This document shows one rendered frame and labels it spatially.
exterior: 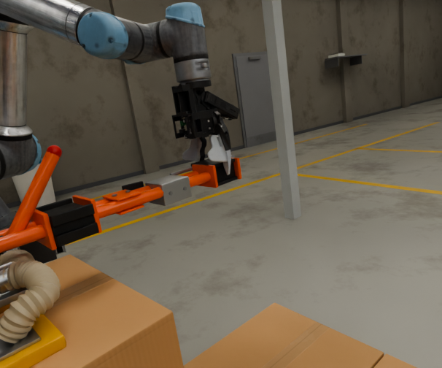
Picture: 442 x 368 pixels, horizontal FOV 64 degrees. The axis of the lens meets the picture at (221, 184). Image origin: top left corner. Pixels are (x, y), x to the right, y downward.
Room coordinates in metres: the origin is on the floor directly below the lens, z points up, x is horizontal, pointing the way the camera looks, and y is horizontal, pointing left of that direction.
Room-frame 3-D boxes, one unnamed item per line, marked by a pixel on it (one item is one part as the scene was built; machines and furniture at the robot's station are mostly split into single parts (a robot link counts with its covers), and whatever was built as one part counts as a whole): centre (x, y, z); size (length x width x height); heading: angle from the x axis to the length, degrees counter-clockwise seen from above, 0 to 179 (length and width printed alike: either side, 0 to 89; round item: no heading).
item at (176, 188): (0.72, 0.11, 1.10); 0.07 x 0.07 x 0.04; 42
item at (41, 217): (0.58, 0.27, 1.11); 0.10 x 0.08 x 0.06; 42
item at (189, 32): (0.81, 0.03, 1.41); 0.09 x 0.08 x 0.11; 70
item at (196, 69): (0.80, 0.02, 1.33); 0.08 x 0.08 x 0.05
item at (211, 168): (0.81, 0.01, 1.11); 0.08 x 0.07 x 0.05; 132
